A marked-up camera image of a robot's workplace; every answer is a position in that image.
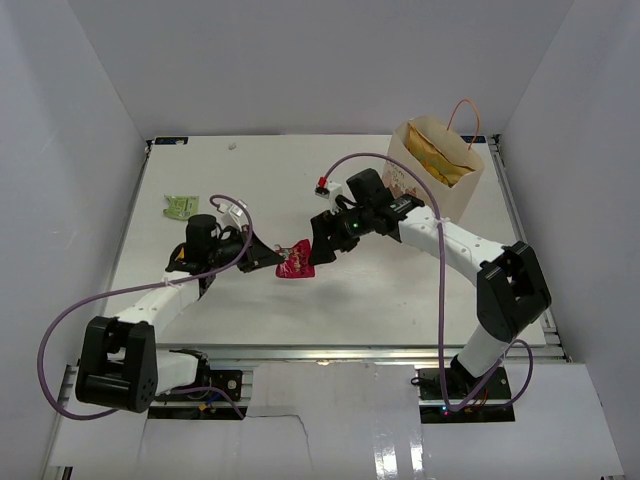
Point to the brown chips bag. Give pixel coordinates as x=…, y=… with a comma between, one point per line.
x=433, y=160

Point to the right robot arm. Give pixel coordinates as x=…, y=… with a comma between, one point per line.
x=511, y=291

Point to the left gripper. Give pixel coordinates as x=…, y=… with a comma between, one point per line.
x=259, y=256

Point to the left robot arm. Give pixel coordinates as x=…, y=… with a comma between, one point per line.
x=121, y=366

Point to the aluminium table frame rail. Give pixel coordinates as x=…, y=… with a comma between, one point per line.
x=376, y=303

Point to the yellow snack packet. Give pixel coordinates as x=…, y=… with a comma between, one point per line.
x=179, y=254

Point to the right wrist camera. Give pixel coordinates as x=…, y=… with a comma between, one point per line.
x=329, y=191

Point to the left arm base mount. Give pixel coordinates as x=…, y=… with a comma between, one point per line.
x=186, y=375

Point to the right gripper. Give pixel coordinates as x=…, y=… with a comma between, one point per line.
x=324, y=226

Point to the light green snack packet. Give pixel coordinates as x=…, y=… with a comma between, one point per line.
x=181, y=208

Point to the blue label sticker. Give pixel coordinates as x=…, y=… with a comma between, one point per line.
x=171, y=141

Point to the pink snack packet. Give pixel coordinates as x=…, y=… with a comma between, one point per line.
x=296, y=264

